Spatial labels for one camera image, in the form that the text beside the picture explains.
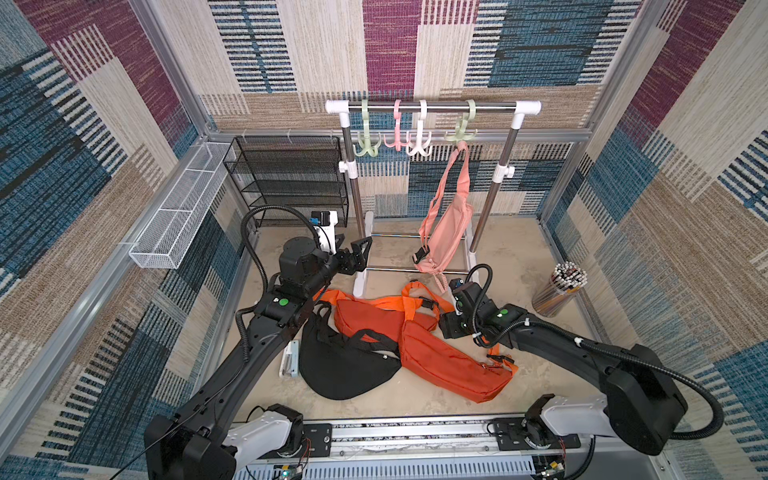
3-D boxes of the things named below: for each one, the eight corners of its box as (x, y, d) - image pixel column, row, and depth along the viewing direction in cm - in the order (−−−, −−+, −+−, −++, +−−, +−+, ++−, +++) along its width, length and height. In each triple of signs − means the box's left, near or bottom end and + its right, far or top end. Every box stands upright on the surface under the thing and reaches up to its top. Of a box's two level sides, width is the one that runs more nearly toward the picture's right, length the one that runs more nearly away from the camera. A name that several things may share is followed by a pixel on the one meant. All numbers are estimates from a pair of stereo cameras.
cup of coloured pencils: (537, 317, 96) (564, 284, 81) (529, 296, 101) (554, 261, 86) (560, 317, 96) (592, 284, 81) (552, 296, 101) (580, 261, 86)
